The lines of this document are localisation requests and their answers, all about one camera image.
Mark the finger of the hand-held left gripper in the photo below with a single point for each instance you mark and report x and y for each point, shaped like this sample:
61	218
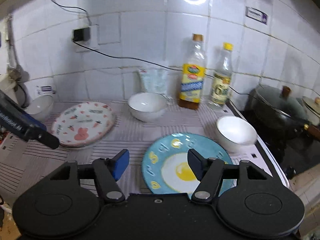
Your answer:
42	136

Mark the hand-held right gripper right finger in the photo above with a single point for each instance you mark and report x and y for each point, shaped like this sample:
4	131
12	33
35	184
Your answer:
193	165

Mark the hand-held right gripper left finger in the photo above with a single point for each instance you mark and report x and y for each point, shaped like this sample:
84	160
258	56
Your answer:
121	162

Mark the white bowl dark rim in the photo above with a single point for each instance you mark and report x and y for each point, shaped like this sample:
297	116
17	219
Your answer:
40	107
147	107
236	132

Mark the blue fried egg plate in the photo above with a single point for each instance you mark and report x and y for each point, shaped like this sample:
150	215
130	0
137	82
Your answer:
160	152

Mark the striped tablecloth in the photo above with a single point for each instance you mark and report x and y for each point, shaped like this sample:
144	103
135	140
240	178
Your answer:
130	135

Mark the metal water pipe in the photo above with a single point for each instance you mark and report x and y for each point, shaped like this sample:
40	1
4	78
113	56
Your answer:
11	60

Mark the clear vinegar bottle yellow cap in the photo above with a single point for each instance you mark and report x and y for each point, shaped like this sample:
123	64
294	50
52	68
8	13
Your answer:
221	87

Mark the cooking oil bottle yellow label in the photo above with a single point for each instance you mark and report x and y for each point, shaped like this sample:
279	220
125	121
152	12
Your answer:
192	80

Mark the white plastic bag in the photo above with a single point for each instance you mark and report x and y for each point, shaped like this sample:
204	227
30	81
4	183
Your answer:
152	80

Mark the black stove top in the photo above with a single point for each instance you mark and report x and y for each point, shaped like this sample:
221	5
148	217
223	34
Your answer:
282	150

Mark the dark wok with lid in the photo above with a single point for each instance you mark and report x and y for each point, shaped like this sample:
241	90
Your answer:
272	100

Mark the black power adapter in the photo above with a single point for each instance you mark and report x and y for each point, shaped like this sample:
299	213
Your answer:
81	33

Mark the cream pot with lid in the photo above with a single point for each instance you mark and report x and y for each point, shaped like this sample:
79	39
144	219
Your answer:
311	107

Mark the small white wall sticker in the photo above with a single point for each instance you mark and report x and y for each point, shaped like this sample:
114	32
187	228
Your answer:
46	90

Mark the blue and white wall sticker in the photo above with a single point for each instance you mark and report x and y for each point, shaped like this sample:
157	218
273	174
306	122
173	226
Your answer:
256	15

